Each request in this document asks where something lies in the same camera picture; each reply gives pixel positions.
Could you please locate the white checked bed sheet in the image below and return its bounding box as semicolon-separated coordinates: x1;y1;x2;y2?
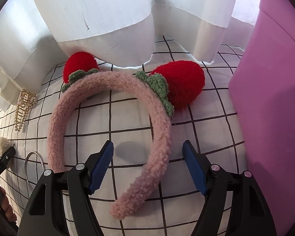
0;36;246;236

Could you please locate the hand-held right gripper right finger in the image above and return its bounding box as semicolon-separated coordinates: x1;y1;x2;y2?
182;140;277;236

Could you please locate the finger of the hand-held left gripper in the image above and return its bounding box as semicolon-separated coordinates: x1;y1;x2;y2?
0;147;16;169

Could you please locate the white curtain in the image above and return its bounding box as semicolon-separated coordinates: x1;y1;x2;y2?
0;0;263;113

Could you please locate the silver ring bangle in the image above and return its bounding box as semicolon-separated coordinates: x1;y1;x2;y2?
25;151;45;185

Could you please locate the pink fuzzy strawberry headband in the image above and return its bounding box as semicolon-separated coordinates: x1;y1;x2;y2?
47;52;206;220

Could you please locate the purple plastic bin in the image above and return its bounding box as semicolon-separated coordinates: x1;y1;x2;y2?
230;0;295;217

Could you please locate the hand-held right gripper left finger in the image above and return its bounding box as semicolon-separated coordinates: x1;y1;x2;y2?
17;141;114;236

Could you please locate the gold pearl hair claw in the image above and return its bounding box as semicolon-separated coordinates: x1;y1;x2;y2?
14;90;37;132

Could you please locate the beige fuzzy hair clip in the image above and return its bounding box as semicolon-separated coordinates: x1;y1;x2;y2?
0;138;11;164

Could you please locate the person's left hand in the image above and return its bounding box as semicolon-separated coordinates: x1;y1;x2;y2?
0;184;17;223

